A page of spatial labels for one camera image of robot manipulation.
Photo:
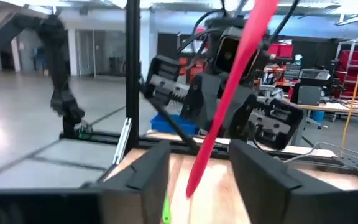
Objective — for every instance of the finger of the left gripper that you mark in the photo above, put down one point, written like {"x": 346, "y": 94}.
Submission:
{"x": 244, "y": 121}
{"x": 202, "y": 102}

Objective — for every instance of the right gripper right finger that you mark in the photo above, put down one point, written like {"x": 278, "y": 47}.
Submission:
{"x": 306, "y": 208}

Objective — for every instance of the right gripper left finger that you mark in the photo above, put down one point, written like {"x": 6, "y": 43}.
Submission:
{"x": 57, "y": 208}

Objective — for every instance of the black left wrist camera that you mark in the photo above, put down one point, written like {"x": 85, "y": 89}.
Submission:
{"x": 225, "y": 53}

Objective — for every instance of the black aluminium table frame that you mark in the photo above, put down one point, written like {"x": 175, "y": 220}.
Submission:
{"x": 132, "y": 77}

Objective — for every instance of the red storage bins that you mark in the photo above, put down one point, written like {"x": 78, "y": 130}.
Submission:
{"x": 280, "y": 51}

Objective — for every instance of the silver frame bracket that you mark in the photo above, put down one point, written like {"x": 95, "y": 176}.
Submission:
{"x": 122, "y": 143}

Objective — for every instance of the red silicone spoon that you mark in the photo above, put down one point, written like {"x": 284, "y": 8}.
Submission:
{"x": 228, "y": 93}

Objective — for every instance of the grey metal box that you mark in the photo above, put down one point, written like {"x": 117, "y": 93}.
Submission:
{"x": 308, "y": 95}

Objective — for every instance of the wooden top work desk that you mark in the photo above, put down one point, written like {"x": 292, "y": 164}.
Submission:
{"x": 337, "y": 107}

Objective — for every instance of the green silicone spatula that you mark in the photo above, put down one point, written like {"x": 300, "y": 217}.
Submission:
{"x": 166, "y": 214}

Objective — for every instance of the glass double door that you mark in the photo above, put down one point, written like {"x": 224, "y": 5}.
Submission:
{"x": 104, "y": 53}

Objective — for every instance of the blue storage bin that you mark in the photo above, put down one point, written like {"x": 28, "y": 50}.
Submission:
{"x": 166, "y": 126}

